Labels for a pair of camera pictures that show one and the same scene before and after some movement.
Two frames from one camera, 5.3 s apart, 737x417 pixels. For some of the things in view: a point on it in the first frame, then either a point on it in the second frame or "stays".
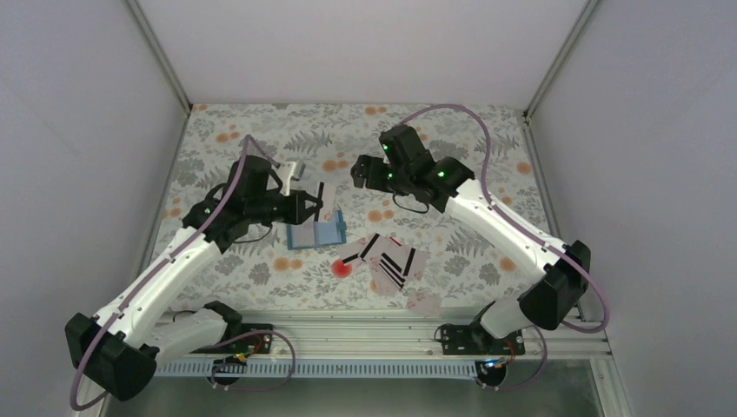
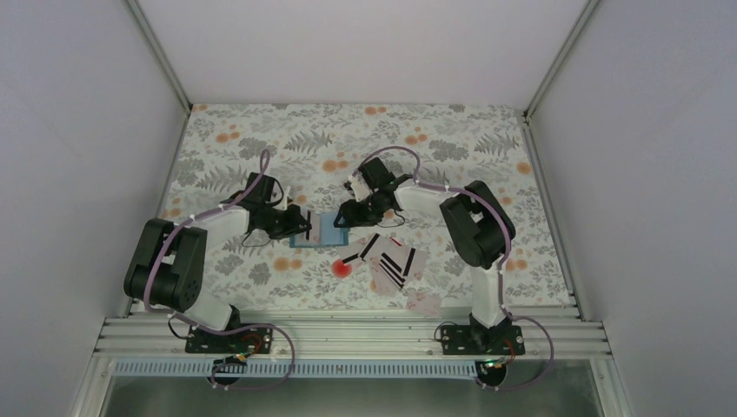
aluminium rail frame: x=322 y=334 stays
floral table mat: x=363 y=248 stays
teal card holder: x=316 y=234 stays
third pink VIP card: x=426 y=303 stays
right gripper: x=362 y=164 -> x=353 y=216
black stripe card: x=328 y=194 -> x=313 y=234
